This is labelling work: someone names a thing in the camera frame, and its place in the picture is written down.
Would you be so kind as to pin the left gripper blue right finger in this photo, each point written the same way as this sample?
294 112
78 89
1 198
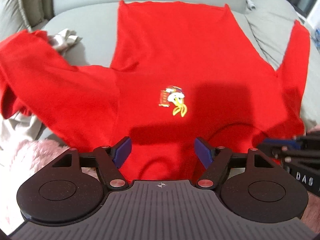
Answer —
204 151

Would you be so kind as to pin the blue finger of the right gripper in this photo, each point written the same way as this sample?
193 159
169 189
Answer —
292 144

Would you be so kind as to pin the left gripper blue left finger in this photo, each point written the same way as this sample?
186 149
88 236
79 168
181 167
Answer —
120 151

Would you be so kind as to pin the red sweater with duck logo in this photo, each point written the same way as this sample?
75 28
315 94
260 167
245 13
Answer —
179 71

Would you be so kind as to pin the person's right hand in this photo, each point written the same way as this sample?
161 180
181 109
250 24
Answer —
313 130

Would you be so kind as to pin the white garment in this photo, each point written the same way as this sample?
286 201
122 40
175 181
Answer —
21 127

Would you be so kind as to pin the pink fluffy rug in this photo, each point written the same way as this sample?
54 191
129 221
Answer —
23 159

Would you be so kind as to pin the grey fabric sofa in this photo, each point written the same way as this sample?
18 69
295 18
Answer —
266 23

